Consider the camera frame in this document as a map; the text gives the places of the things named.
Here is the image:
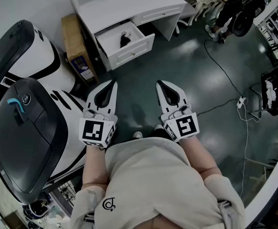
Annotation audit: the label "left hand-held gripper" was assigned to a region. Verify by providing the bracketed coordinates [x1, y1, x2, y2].
[79, 80, 118, 150]

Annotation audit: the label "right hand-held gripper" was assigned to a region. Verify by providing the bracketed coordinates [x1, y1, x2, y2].
[155, 80, 200, 143]

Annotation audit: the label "white desk drawer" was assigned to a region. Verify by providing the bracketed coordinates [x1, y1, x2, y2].
[94, 20, 156, 72]
[138, 5, 182, 25]

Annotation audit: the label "black cloth item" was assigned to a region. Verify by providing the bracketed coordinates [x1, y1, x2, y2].
[119, 31, 132, 49]

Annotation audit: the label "person's left forearm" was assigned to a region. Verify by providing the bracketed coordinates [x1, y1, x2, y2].
[81, 144, 111, 193]

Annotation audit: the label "person's right forearm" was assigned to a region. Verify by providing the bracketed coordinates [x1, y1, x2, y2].
[179, 136, 223, 185]

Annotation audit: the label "white closed desk drawer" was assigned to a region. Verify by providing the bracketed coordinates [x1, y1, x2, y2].
[138, 5, 182, 25]

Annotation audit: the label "white desk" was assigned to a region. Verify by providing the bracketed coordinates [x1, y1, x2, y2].
[64, 0, 187, 73]

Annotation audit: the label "person's black trousers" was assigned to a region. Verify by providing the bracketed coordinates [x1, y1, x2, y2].
[150, 127, 172, 141]

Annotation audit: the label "brown cardboard box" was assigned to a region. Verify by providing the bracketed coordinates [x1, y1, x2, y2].
[61, 14, 99, 86]

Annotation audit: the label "white power strip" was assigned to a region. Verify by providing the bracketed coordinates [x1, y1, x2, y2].
[236, 96, 247, 109]

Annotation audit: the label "large white and black machine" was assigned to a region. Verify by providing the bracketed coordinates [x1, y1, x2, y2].
[0, 19, 77, 107]
[0, 77, 90, 205]

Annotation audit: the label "person's beige shirt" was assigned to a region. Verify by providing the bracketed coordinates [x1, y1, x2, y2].
[69, 137, 247, 229]

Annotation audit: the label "white cloth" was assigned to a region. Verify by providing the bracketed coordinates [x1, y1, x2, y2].
[264, 79, 277, 109]

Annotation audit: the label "black round fan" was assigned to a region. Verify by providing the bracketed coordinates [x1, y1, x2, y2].
[232, 10, 254, 37]

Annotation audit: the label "white equipment shelf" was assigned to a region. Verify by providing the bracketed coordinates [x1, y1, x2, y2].
[252, 0, 278, 67]

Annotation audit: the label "white board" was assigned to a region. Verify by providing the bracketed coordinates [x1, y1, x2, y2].
[244, 160, 278, 229]

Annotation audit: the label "black floor cable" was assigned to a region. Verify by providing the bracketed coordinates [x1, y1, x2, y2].
[196, 39, 245, 117]

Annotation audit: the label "white cable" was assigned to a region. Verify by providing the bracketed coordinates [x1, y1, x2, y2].
[238, 103, 261, 199]

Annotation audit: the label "blue strap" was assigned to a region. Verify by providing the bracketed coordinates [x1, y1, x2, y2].
[7, 98, 25, 115]

